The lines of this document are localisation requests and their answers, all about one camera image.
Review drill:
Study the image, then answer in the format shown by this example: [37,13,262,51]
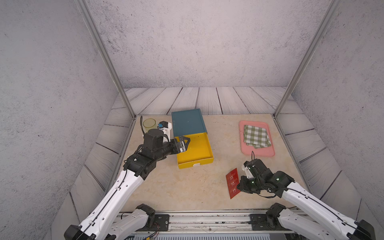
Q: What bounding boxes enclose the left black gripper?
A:
[152,135,191,162]

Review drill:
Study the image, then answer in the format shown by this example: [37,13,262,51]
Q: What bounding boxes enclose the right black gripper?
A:
[234,175,264,194]

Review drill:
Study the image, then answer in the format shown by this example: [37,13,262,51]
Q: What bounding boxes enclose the yellow top drawer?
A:
[177,133,214,169]

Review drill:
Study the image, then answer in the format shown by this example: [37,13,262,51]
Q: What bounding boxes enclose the red postcards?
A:
[226,168,241,199]

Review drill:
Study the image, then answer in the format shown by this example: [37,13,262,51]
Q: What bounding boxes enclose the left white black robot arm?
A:
[64,129,191,240]

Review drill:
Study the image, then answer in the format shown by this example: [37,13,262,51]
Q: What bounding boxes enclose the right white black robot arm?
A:
[237,159,376,240]

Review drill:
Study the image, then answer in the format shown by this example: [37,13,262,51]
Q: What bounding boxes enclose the teal drawer cabinet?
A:
[171,109,207,137]

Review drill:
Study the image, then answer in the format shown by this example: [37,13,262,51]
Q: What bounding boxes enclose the pink plastic tray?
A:
[239,121,275,157]

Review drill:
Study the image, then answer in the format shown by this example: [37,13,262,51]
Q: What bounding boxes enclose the green translucent plastic cup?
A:
[143,118,158,133]

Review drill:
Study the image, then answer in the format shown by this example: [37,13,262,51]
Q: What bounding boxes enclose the green checkered cloth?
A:
[244,125,272,149]

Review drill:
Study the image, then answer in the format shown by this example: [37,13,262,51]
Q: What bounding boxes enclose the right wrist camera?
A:
[242,166,254,179]

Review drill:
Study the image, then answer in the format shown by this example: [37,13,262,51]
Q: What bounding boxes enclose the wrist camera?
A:
[242,166,254,179]
[158,121,172,142]

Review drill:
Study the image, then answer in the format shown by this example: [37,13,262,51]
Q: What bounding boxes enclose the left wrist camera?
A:
[158,121,172,142]

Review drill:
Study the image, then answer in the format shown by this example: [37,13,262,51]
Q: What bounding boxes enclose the aluminium front rail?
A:
[79,209,343,240]

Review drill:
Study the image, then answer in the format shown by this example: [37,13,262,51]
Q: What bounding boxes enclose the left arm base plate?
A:
[137,214,170,232]

